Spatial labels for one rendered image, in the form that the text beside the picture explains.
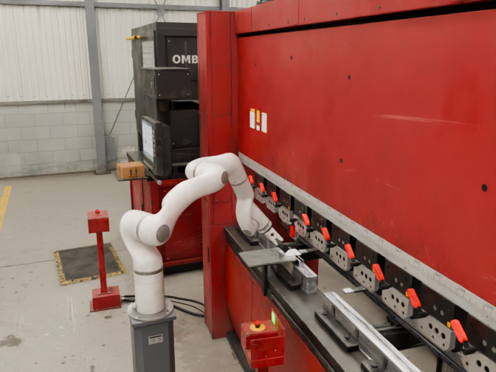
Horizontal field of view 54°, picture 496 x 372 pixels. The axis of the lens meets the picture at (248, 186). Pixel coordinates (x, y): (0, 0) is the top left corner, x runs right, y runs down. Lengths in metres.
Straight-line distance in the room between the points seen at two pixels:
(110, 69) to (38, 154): 1.93
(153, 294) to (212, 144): 1.46
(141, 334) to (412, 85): 1.39
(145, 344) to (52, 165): 7.28
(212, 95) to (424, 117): 1.90
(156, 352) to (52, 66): 7.30
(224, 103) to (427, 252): 1.99
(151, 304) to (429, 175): 1.18
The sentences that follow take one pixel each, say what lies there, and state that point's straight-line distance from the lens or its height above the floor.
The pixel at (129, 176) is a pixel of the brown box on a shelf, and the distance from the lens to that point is 4.37.
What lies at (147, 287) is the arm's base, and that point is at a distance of 2.04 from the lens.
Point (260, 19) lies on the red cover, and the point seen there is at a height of 2.22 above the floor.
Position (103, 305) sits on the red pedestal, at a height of 0.04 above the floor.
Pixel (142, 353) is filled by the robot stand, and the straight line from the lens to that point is 2.16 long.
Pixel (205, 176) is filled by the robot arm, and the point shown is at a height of 1.53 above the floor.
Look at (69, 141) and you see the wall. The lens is 9.14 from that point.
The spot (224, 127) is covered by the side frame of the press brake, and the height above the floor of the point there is 1.57.
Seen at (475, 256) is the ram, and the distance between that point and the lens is 1.46.
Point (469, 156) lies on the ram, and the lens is 1.44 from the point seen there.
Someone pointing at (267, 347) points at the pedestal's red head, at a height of 0.76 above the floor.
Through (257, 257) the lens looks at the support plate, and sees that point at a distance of 2.61.
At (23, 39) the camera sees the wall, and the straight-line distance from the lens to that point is 9.01.
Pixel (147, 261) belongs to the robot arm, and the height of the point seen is 1.24.
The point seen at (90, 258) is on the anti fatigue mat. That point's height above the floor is 0.01.
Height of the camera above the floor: 2.03
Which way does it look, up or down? 15 degrees down
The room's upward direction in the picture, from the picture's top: straight up
